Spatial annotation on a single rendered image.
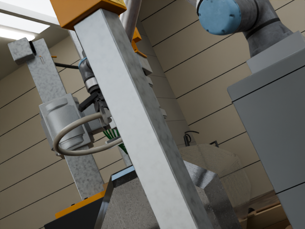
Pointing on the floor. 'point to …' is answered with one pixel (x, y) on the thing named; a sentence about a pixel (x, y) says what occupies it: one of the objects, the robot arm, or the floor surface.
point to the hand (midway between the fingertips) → (105, 125)
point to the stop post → (135, 111)
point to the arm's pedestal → (277, 127)
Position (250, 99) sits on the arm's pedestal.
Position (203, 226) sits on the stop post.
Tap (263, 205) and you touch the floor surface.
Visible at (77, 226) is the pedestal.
